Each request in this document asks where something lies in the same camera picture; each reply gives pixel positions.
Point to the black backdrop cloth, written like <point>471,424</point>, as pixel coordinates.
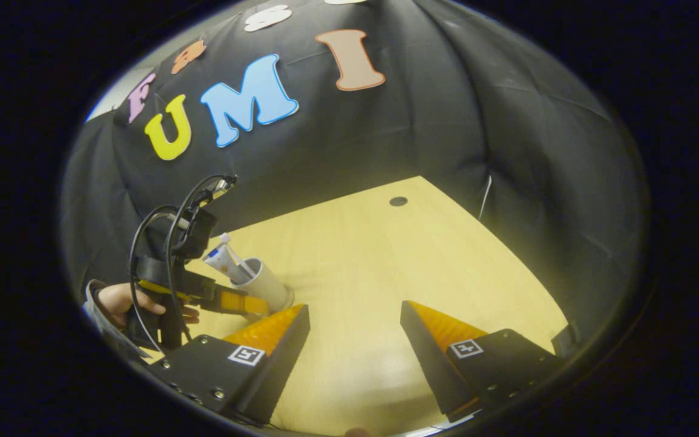
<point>507,152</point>

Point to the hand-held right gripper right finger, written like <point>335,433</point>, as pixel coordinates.
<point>425,358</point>

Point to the white toothbrush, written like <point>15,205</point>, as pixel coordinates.
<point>224,237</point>

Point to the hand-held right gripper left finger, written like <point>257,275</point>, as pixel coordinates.
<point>286,355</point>

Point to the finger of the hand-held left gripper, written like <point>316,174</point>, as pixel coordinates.
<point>231,299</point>

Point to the wooden desktop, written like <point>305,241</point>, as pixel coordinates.
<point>374,261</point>

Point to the white toothpaste tube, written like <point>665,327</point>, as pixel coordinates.
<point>222,262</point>

